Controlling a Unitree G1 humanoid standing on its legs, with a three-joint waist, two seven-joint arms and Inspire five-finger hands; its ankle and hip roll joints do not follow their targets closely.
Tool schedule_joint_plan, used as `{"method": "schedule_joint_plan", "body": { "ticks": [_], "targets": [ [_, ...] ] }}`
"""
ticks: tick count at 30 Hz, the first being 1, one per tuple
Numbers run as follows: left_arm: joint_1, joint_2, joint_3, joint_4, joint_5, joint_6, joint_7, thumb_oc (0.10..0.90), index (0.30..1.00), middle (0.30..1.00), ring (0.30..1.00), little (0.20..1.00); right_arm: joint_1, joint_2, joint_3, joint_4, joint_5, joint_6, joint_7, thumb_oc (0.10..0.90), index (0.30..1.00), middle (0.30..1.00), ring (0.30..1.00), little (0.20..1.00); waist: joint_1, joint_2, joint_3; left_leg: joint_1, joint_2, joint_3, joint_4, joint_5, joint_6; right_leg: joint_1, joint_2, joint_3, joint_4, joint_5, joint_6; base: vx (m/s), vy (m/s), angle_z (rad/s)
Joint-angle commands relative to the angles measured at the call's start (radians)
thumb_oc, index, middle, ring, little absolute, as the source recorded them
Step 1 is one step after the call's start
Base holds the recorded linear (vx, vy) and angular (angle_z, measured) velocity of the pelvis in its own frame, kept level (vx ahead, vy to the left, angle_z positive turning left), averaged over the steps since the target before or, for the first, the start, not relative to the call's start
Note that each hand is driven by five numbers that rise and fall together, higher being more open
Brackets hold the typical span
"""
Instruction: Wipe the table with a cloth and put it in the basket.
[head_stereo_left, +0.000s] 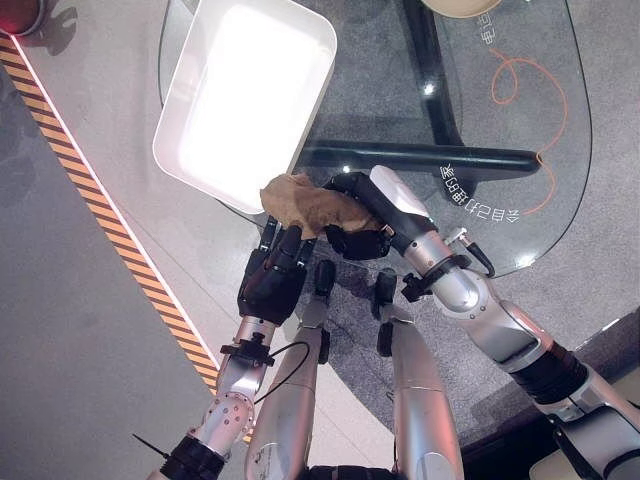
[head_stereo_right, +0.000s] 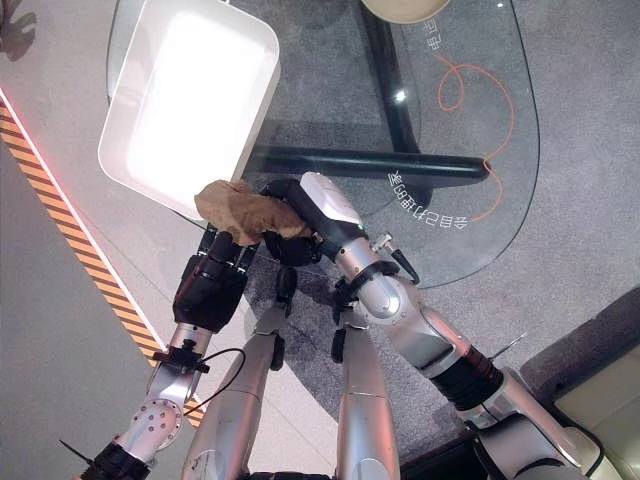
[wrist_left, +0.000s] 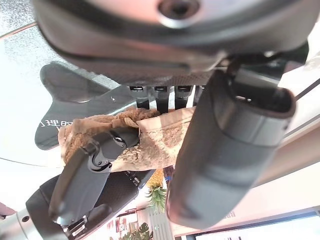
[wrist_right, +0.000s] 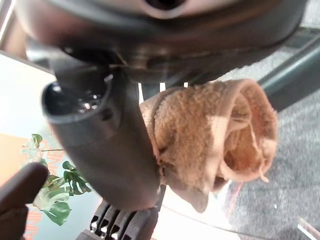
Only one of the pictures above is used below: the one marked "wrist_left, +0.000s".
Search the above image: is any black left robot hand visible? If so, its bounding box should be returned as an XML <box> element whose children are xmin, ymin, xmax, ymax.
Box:
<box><xmin>32</xmin><ymin>0</ymin><xmax>313</xmax><ymax>230</ymax></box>

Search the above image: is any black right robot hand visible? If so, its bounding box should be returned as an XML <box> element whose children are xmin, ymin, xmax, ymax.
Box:
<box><xmin>24</xmin><ymin>129</ymin><xmax>156</xmax><ymax>240</ymax></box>

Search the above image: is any brown fluffy cloth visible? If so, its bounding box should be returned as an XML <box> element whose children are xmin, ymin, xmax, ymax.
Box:
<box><xmin>57</xmin><ymin>105</ymin><xmax>199</xmax><ymax>174</ymax></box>

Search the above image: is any dark sign with white characters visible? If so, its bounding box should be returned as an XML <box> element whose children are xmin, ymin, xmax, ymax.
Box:
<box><xmin>33</xmin><ymin>61</ymin><xmax>141</xmax><ymax>151</ymax></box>

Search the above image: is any pineapple decoration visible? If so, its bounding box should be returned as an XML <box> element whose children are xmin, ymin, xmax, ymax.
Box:
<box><xmin>144</xmin><ymin>168</ymin><xmax>169</xmax><ymax>214</ymax></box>

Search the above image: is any green leafy plant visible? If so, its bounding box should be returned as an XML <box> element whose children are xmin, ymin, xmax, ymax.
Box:
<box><xmin>119</xmin><ymin>221</ymin><xmax>155</xmax><ymax>240</ymax></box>

